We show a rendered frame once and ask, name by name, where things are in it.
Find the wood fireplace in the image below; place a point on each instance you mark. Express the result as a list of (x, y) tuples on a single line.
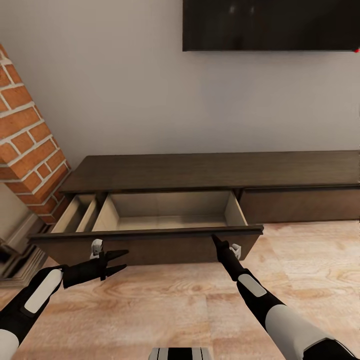
[(19, 261)]

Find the wall mounted tv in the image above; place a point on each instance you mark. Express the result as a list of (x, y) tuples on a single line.
[(273, 25)]

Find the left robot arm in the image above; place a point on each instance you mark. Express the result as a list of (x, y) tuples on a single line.
[(18, 317)]

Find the cabinet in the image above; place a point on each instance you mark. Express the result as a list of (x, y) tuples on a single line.
[(164, 208)]

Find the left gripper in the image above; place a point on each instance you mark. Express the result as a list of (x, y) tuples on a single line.
[(97, 267)]

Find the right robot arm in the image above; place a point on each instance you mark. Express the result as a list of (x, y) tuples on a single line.
[(295, 337)]

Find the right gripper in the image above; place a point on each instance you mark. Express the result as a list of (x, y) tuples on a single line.
[(224, 254)]

